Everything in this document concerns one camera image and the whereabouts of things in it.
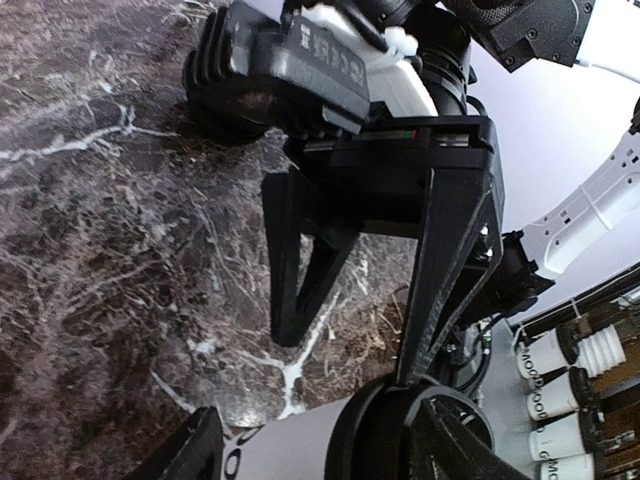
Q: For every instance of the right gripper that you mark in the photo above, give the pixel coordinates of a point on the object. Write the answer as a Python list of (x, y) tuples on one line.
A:
[(380, 178)]

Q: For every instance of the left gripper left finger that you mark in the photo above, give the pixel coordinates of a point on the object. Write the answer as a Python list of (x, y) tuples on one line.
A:
[(193, 451)]

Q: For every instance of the black plastic cup lids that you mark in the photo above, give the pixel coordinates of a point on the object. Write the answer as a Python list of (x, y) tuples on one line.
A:
[(214, 120)]

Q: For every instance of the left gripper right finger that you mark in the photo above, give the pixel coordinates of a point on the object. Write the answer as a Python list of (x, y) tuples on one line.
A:
[(440, 440)]

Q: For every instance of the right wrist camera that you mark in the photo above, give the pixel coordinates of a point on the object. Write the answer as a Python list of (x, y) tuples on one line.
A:
[(317, 72)]

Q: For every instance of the single black cup lid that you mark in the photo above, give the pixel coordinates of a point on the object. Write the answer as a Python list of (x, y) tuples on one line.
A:
[(370, 438)]

